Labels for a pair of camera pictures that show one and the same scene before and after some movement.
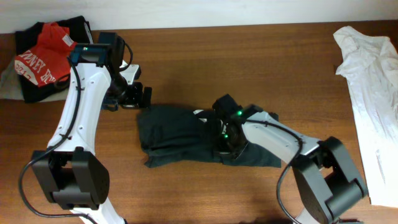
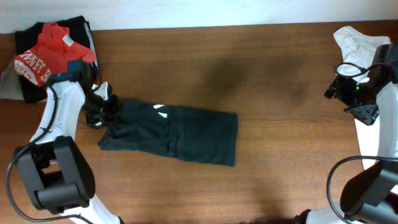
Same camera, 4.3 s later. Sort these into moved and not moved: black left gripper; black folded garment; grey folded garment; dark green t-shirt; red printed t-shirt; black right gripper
Moved: black right gripper; black left gripper; dark green t-shirt
Not moved: red printed t-shirt; grey folded garment; black folded garment
